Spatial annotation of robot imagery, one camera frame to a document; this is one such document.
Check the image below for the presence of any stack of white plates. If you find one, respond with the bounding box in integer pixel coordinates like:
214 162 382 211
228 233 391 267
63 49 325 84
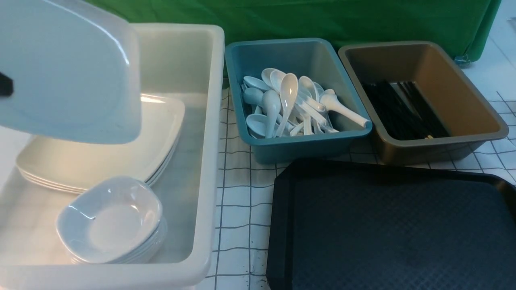
16 140 179 195

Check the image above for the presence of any pile of white spoons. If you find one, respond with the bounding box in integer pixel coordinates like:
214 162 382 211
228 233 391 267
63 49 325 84
241 68 370 139

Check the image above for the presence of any teal plastic bin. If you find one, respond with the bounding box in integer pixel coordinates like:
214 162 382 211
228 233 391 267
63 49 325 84
225 38 373 164

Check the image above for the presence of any top stacked white plate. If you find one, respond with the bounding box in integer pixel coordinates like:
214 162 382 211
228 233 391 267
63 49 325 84
16 94 186 189

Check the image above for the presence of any bundle of black chopsticks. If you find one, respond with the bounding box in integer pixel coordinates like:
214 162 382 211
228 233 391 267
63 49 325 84
361 80 451 140

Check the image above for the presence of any stack of white bowls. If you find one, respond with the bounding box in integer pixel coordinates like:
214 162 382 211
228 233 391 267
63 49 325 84
56 218 168 264

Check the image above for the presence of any large white square plate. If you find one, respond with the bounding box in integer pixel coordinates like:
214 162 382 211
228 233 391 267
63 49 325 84
0 0 142 144

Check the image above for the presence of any black serving tray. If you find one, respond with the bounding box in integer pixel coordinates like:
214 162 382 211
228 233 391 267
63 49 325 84
266 159 516 290

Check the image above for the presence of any top white bowl in tub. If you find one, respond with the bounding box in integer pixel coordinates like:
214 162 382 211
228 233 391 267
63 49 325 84
56 176 163 264

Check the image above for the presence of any checked white tablecloth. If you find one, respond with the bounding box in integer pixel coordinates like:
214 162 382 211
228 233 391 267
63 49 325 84
198 87 516 290

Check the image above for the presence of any brown plastic bin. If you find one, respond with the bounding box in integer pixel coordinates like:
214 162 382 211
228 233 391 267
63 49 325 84
338 41 509 165

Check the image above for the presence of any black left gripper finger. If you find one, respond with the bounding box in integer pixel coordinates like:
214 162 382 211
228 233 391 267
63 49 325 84
0 72 14 97

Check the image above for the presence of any green cloth backdrop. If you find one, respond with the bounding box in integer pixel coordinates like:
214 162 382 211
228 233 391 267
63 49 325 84
89 0 501 61

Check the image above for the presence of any large white plastic tub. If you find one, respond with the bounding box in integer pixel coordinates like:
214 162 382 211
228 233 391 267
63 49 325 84
1 23 225 290

